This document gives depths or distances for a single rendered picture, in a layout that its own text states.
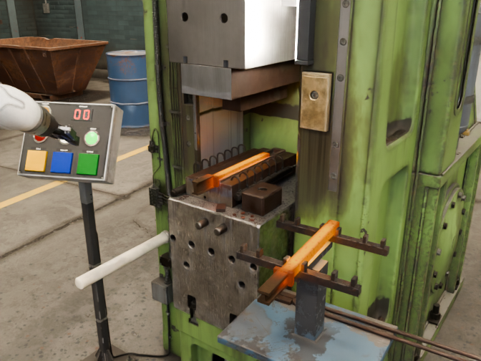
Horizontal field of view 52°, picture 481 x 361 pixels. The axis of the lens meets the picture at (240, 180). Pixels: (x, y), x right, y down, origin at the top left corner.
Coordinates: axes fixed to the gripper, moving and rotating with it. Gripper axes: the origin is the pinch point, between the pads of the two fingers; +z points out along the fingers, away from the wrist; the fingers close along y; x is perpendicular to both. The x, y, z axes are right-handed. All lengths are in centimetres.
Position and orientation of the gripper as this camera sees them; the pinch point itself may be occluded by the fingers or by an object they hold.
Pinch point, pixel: (71, 139)
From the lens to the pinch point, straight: 172.2
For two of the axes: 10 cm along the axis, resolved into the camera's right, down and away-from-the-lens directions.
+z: 1.6, 1.7, 9.7
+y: 9.8, 0.6, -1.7
